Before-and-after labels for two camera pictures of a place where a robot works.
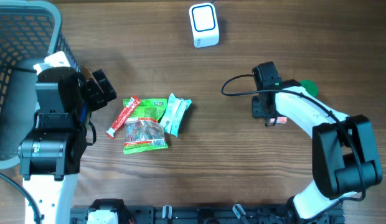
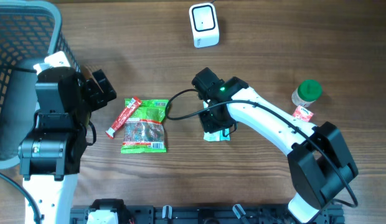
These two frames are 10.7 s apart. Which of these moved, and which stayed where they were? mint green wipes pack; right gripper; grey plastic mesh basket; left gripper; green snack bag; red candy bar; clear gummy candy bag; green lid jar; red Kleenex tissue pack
Moved: right gripper; red Kleenex tissue pack; mint green wipes pack
Stayed: clear gummy candy bag; red candy bar; left gripper; green lid jar; green snack bag; grey plastic mesh basket
